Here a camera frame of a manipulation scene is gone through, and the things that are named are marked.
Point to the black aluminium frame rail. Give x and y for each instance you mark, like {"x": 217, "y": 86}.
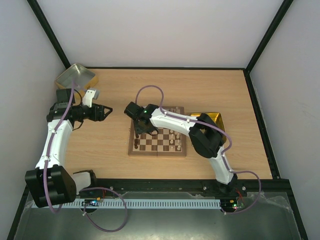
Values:
{"x": 203, "y": 187}

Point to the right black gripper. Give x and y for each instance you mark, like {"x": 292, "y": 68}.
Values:
{"x": 142, "y": 125}

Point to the white slotted cable duct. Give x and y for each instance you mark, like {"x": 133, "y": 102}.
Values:
{"x": 203, "y": 204}

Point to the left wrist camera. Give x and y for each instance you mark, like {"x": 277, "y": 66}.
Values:
{"x": 90, "y": 95}

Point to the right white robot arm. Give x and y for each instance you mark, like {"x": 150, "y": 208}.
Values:
{"x": 205, "y": 136}

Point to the gold green tin box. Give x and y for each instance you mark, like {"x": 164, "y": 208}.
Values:
{"x": 217, "y": 119}

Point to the empty silver tin lid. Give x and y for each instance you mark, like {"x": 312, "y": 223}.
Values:
{"x": 82, "y": 77}

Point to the wooden chess board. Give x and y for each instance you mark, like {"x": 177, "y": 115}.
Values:
{"x": 156, "y": 145}

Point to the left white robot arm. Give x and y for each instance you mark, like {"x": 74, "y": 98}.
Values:
{"x": 52, "y": 161}

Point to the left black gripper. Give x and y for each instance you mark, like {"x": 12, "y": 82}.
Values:
{"x": 100, "y": 110}

